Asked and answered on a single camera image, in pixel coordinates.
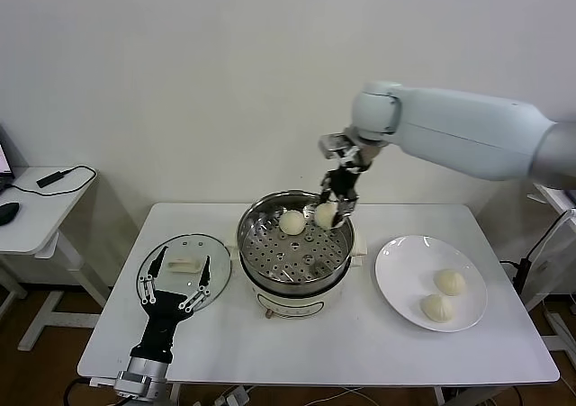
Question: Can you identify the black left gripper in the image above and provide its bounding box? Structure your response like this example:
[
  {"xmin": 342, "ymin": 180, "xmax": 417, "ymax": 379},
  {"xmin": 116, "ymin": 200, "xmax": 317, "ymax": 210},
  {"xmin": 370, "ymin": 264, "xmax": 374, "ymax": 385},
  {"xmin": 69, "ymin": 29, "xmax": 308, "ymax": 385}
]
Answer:
[{"xmin": 129, "ymin": 245, "xmax": 213, "ymax": 364}]

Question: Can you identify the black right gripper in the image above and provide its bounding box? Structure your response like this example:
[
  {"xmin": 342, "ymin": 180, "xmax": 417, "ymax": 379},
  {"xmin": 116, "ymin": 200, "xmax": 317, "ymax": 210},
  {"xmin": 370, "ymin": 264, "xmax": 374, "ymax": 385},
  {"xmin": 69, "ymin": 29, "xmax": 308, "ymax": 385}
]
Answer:
[{"xmin": 319, "ymin": 146, "xmax": 379, "ymax": 230}]

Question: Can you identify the round glass lid white handle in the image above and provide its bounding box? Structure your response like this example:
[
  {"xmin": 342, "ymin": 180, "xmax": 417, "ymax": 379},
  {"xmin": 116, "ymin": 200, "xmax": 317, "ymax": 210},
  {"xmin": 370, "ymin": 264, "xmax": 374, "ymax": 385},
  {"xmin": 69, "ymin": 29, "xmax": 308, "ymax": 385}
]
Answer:
[{"xmin": 136, "ymin": 233, "xmax": 234, "ymax": 317}]

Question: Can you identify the white steamed baozi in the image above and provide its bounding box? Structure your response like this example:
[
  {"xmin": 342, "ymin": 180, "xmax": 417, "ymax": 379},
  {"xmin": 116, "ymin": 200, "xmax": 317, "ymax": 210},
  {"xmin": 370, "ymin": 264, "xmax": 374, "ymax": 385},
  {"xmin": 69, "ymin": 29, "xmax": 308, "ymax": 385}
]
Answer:
[
  {"xmin": 433, "ymin": 268, "xmax": 467, "ymax": 297},
  {"xmin": 419, "ymin": 293, "xmax": 456, "ymax": 324},
  {"xmin": 313, "ymin": 202, "xmax": 338, "ymax": 230},
  {"xmin": 278, "ymin": 210, "xmax": 306, "ymax": 236}
]

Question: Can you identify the perforated steel steamer basket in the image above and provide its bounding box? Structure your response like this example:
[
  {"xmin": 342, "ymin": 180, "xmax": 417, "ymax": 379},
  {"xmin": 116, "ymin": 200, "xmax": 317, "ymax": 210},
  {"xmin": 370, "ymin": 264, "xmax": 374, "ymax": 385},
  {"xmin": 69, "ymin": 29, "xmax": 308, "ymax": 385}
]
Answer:
[{"xmin": 237, "ymin": 191, "xmax": 356, "ymax": 288}]

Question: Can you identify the white round plate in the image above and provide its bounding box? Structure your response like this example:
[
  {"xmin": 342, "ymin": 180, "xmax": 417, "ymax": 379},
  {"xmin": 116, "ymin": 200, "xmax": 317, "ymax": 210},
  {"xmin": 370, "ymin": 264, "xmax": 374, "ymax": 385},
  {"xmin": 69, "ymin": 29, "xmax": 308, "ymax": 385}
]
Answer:
[{"xmin": 374, "ymin": 235, "xmax": 489, "ymax": 333}]

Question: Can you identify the white electric cooker pot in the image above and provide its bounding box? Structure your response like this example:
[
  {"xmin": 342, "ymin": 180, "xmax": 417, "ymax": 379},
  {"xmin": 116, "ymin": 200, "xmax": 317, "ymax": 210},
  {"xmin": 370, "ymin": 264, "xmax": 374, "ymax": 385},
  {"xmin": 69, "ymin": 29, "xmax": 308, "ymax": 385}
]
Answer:
[{"xmin": 231, "ymin": 232, "xmax": 368, "ymax": 321}]

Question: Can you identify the white power strip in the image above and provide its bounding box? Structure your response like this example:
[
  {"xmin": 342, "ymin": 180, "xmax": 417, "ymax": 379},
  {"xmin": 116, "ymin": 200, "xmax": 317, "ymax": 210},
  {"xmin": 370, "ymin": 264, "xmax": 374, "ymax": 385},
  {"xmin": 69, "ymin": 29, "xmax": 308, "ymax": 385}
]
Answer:
[{"xmin": 215, "ymin": 385, "xmax": 253, "ymax": 406}]

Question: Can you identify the white side desk with mouse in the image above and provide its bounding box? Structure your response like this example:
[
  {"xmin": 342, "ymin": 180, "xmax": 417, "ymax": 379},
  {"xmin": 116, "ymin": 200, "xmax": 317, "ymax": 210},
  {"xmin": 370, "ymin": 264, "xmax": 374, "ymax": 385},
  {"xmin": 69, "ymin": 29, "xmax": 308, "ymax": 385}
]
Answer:
[{"xmin": 0, "ymin": 166, "xmax": 113, "ymax": 352}]

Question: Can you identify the black computer mouse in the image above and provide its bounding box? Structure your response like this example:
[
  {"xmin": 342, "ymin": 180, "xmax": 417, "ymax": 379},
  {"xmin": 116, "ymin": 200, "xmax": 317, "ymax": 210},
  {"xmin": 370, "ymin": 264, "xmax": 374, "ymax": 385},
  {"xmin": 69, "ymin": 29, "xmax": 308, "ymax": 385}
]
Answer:
[{"xmin": 0, "ymin": 202, "xmax": 23, "ymax": 227}]

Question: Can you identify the laptop beside black mouse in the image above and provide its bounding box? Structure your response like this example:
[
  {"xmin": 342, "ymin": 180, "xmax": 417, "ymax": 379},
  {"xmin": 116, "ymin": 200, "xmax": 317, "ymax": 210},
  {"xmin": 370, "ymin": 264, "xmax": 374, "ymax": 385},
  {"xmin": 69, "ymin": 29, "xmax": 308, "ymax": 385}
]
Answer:
[{"xmin": 0, "ymin": 124, "xmax": 17, "ymax": 195}]

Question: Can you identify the white side desk with label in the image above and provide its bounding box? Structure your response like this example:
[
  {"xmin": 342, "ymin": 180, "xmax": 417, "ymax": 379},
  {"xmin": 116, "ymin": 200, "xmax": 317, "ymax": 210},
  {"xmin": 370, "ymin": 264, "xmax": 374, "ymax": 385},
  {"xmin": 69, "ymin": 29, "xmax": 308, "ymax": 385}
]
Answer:
[{"xmin": 524, "ymin": 183, "xmax": 576, "ymax": 348}]

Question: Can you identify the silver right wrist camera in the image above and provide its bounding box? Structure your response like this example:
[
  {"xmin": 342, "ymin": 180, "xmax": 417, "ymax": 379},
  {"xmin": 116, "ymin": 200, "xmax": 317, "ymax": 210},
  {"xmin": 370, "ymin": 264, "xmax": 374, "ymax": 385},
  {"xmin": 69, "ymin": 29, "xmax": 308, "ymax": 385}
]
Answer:
[{"xmin": 318, "ymin": 131, "xmax": 357, "ymax": 160}]

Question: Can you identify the black adapter with cable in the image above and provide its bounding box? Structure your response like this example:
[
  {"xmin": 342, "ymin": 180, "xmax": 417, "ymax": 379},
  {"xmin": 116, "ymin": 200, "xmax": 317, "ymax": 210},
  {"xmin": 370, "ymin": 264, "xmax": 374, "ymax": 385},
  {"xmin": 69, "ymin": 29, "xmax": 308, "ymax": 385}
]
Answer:
[{"xmin": 0, "ymin": 166, "xmax": 98, "ymax": 196}]

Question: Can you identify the black power brick cable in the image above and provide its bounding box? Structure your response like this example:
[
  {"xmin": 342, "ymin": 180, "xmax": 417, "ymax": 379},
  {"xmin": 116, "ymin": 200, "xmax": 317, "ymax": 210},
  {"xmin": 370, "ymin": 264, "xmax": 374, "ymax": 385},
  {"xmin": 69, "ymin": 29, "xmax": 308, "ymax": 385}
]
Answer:
[{"xmin": 499, "ymin": 210, "xmax": 576, "ymax": 297}]

